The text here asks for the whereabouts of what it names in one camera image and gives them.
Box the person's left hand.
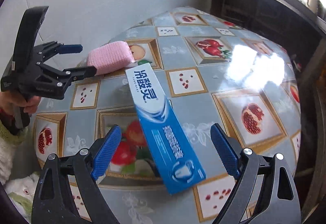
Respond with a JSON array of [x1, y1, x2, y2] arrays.
[[0, 92, 39, 116]]

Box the white fuzzy garment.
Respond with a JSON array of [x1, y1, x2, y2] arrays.
[[4, 173, 41, 217]]

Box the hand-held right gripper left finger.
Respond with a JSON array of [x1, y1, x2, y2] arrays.
[[32, 125, 122, 224]]

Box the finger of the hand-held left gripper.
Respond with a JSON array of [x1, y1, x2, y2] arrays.
[[34, 41, 83, 62], [41, 65, 98, 82]]

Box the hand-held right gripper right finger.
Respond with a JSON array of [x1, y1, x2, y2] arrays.
[[210, 123, 301, 224]]

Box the blue toothpaste box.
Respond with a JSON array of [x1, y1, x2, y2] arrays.
[[125, 62, 207, 195]]

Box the fruit print tablecloth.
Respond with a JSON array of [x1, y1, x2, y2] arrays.
[[33, 7, 303, 224]]

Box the pink bandage roll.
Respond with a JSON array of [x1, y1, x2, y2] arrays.
[[87, 41, 136, 77]]

